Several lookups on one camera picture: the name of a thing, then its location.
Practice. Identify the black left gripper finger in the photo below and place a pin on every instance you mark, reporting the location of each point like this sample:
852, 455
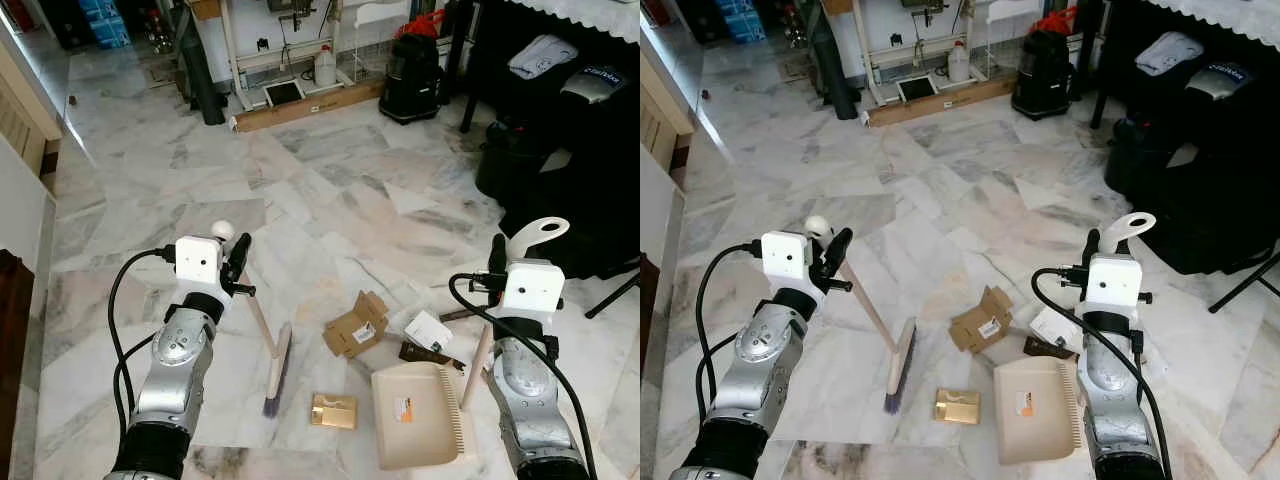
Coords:
841, 250
242, 258

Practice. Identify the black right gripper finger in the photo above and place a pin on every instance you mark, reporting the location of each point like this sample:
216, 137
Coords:
498, 255
1092, 248

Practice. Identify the beige broom with grey bristles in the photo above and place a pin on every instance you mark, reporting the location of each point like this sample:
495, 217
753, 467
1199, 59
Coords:
897, 370
272, 360

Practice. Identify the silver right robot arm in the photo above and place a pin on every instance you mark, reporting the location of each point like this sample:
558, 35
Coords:
525, 400
1110, 400

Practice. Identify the small white paper box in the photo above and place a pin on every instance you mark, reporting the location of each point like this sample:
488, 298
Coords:
1052, 325
430, 330

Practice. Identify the dark brown wrapper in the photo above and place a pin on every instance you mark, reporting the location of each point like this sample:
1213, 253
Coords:
420, 352
1040, 347

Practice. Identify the large black bag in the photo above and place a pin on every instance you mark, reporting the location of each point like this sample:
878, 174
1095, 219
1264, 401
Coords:
580, 190
1220, 200

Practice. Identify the torn brown cardboard piece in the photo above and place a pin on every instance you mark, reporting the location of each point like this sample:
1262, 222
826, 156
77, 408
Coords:
980, 322
352, 330

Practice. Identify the black stand leg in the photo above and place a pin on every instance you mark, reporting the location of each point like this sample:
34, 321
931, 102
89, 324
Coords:
612, 294
1245, 282

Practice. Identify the small gold box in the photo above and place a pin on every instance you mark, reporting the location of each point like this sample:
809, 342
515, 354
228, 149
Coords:
957, 406
333, 411

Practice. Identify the dark brown wooden side table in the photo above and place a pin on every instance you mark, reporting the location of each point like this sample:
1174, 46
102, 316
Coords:
647, 320
12, 350

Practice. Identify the long wooden plank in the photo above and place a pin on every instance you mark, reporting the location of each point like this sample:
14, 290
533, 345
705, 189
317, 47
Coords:
940, 100
300, 108

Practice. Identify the black leaning pipe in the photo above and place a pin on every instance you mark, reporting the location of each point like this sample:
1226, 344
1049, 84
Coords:
838, 85
205, 90

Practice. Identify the white-framed black pedal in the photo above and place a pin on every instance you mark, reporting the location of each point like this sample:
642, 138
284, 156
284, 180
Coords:
918, 89
283, 94

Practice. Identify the black vacuum cleaner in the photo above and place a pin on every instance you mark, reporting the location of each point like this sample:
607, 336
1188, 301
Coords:
410, 80
1040, 75

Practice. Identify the grey bag with blue label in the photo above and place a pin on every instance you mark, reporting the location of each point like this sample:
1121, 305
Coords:
1220, 80
592, 85

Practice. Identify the folded white garment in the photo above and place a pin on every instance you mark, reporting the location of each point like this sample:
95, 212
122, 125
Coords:
535, 57
1168, 52

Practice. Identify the white plastic jug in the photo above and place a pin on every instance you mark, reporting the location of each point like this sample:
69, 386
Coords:
958, 65
325, 70

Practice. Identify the black table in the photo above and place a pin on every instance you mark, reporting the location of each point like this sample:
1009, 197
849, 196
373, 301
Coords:
495, 40
1120, 40

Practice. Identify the blue boxes stack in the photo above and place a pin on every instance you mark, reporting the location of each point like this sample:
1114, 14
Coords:
105, 25
740, 22

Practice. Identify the white lace tablecloth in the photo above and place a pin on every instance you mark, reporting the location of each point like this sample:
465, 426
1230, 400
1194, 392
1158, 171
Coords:
1220, 12
590, 15

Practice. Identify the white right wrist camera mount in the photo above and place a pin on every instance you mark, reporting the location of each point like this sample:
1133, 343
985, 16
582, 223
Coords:
530, 290
1112, 282

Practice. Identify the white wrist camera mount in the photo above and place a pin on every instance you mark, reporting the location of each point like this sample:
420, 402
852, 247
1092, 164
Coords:
785, 258
530, 290
1112, 282
198, 262

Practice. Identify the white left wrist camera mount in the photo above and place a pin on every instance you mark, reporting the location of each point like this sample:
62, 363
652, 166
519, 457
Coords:
785, 258
198, 262

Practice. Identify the white metal table frame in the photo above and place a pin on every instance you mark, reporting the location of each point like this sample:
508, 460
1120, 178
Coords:
228, 50
862, 50

